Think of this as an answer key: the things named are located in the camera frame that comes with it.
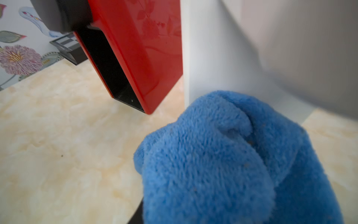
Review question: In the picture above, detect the black folding chessboard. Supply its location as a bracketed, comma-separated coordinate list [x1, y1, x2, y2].
[50, 33, 88, 65]

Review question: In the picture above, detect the blue microfibre cloth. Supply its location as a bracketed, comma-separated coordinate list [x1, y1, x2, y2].
[133, 91, 344, 224]

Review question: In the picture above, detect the white coffee machine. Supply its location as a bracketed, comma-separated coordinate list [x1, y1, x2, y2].
[180, 1, 358, 123]

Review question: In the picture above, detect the red Nespresso coffee machine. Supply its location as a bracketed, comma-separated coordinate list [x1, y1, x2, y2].
[32, 0, 183, 114]

